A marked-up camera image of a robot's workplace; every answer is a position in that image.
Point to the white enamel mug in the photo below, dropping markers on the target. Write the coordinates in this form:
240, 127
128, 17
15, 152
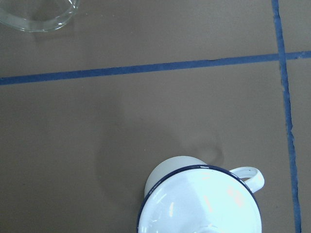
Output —
194, 174

